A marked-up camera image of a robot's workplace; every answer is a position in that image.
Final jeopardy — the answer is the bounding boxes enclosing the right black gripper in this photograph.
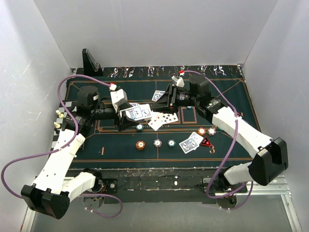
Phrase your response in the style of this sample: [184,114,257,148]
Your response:
[150,84,199,115]

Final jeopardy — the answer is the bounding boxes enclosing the blue backed playing card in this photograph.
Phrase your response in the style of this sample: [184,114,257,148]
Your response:
[130,102,140,107]

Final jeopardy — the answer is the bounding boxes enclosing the seven of spades card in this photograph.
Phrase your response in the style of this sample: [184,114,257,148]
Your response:
[160,113,178,124]

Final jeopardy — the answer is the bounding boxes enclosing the blue white card deck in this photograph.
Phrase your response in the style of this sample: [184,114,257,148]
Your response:
[125,104,152,121]

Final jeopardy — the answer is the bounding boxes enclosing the four of diamonds card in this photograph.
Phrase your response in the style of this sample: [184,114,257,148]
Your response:
[148,115,163,131]

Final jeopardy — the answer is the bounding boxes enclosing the orange red chip stack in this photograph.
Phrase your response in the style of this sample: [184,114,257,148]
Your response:
[136,141,145,150]

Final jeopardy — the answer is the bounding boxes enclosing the peach blue chip stack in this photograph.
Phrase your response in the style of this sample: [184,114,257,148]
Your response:
[154,139,162,147]

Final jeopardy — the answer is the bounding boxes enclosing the green chip stack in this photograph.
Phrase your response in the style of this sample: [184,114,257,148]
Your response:
[168,140,176,147]

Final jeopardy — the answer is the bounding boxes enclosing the orange chips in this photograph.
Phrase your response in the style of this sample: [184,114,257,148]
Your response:
[197,128,206,136]

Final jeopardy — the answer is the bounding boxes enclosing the peach chips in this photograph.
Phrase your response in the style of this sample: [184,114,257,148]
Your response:
[208,128,216,136]

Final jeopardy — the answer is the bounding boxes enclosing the red triangular all-in marker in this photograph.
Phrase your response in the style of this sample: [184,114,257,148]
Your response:
[200,136,212,147]

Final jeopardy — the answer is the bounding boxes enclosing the six of diamonds card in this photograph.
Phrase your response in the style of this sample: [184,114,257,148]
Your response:
[149,112,169,125]

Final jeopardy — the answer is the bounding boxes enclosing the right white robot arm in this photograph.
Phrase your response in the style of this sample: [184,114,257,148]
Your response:
[151,75,288,192]

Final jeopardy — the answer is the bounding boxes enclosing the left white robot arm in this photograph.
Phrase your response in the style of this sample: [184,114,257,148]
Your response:
[21,84,137,219]

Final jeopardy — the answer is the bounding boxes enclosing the green poker table mat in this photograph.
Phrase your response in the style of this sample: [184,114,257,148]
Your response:
[71,65,260,168]

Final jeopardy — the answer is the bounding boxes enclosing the black stand with clear panel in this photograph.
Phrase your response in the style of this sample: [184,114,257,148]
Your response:
[82,48,103,76]

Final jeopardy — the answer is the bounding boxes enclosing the black white checkerboard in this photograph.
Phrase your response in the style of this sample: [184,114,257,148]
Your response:
[50,100,86,151]

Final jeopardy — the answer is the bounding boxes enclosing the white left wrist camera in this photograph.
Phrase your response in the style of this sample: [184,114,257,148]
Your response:
[110,89,127,106]

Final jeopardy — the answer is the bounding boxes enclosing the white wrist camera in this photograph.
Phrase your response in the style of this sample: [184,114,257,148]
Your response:
[110,89,127,106]
[171,75,184,87]

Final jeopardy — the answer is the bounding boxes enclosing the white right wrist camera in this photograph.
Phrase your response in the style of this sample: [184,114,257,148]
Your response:
[171,75,184,87]

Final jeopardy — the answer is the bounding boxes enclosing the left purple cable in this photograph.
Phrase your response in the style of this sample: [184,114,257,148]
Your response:
[1,74,123,218]

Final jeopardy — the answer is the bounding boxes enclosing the purple cable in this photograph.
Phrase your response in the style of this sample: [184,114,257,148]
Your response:
[1,74,123,218]
[178,70,254,211]

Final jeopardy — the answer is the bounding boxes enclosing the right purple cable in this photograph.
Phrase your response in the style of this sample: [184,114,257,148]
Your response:
[178,70,254,211]

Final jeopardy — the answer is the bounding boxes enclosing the aluminium mounting rail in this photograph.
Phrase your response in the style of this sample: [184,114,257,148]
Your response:
[21,176,302,232]

